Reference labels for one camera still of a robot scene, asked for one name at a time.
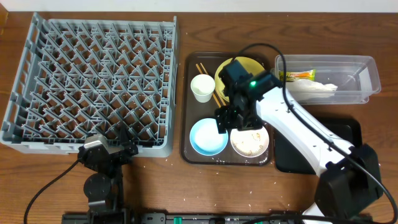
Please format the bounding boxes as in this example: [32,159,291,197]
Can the white napkin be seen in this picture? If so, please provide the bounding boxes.
[286,79,338,101]

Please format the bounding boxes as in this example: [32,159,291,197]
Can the dark brown serving tray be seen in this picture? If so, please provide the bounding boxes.
[180,52,274,166]

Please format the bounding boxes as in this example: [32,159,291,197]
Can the right wooden chopstick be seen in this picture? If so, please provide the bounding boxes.
[200,63,226,107]

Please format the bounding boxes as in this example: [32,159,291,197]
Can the clear plastic waste bin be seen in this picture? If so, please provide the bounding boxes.
[285,55,381,105]

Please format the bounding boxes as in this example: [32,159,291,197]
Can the white bowl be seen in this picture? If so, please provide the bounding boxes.
[229,127,270,158]

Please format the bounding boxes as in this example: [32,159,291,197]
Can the green yellow snack wrapper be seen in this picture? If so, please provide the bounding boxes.
[278,69,316,82]

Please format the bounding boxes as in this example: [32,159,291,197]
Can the left wooden chopstick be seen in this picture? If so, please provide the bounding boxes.
[195,63,221,108]

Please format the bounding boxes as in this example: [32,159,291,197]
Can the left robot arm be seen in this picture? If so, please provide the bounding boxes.
[78,126,139,224]

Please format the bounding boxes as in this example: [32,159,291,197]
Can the grey plastic dishwasher rack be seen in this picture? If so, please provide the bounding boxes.
[1,14,180,157]

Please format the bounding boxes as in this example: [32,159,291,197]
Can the light blue bowl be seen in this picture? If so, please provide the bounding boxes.
[189,118,229,156]

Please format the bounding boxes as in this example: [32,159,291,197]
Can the rice and food scraps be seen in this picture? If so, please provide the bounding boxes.
[233,131,263,156]

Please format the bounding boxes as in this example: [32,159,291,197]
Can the white paper cup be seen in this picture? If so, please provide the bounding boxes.
[190,74,215,103]

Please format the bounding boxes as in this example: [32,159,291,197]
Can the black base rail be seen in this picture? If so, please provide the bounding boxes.
[61,212,374,224]

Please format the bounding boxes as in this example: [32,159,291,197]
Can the yellow plastic plate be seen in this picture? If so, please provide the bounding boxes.
[215,57,265,102]

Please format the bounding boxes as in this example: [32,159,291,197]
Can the black waste tray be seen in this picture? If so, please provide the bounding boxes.
[274,116,363,175]

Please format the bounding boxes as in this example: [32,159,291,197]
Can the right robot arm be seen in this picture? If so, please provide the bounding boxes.
[215,68,386,223]

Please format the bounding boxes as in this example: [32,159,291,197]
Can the wooden chopstick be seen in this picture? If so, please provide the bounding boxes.
[195,63,221,108]
[200,63,226,107]

